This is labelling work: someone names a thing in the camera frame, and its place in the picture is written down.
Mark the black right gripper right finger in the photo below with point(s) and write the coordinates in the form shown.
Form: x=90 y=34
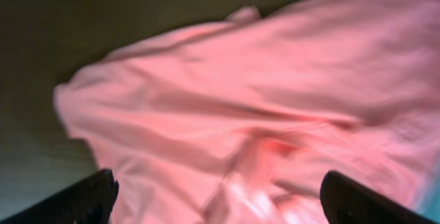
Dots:
x=345 y=201

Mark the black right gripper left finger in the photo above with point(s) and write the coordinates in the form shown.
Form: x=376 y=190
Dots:
x=89 y=201

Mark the salmon pink t-shirt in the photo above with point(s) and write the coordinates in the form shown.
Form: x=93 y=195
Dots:
x=238 y=121

